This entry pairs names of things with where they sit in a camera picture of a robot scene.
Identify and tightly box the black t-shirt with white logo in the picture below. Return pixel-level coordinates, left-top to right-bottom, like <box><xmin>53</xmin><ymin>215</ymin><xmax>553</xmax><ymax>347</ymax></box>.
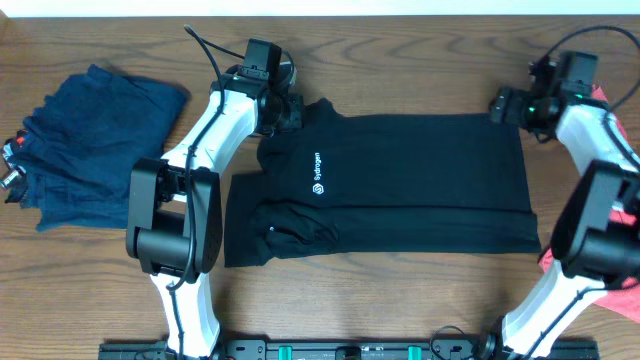
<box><xmin>224</xmin><ymin>100</ymin><xmax>540</xmax><ymax>267</ymax></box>

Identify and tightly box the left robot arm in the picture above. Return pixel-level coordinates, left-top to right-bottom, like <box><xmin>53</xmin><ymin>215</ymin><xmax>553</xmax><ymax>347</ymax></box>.
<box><xmin>125</xmin><ymin>72</ymin><xmax>303</xmax><ymax>359</ymax></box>

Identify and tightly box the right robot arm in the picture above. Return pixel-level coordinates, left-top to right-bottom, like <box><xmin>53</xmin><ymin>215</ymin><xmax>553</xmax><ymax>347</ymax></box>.
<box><xmin>473</xmin><ymin>85</ymin><xmax>639</xmax><ymax>359</ymax></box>

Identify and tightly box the dark garment with printed graphic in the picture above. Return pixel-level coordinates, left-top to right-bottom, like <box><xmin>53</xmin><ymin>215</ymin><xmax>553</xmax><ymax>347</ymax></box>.
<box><xmin>1</xmin><ymin>129</ymin><xmax>28</xmax><ymax>203</ymax></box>

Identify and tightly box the folded navy blue garment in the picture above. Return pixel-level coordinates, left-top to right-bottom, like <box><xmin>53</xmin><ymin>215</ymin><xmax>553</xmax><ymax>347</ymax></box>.
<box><xmin>12</xmin><ymin>65</ymin><xmax>188</xmax><ymax>232</ymax></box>

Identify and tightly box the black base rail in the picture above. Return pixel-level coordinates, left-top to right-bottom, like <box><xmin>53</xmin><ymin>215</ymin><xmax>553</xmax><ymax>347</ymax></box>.
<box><xmin>98</xmin><ymin>338</ymin><xmax>601</xmax><ymax>360</ymax></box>

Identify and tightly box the red t-shirt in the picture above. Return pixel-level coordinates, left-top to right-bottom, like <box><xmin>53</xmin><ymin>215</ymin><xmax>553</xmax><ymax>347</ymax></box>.
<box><xmin>538</xmin><ymin>85</ymin><xmax>639</xmax><ymax>324</ymax></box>

